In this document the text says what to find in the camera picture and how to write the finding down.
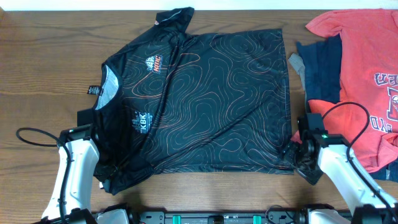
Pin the black orange-lined jersey shirt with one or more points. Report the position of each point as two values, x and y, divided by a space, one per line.
170 102

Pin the navy blue garment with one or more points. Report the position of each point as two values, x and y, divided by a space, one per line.
322 82

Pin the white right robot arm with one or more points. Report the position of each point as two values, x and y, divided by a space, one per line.
323 153

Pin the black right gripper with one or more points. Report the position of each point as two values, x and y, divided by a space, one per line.
312 175

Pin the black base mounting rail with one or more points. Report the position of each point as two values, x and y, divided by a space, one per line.
217 217

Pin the grey garment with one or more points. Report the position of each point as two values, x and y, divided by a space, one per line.
297 64

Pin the red printed t-shirt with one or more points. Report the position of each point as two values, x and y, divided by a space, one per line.
368 81

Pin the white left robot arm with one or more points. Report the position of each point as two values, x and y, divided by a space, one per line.
71 198

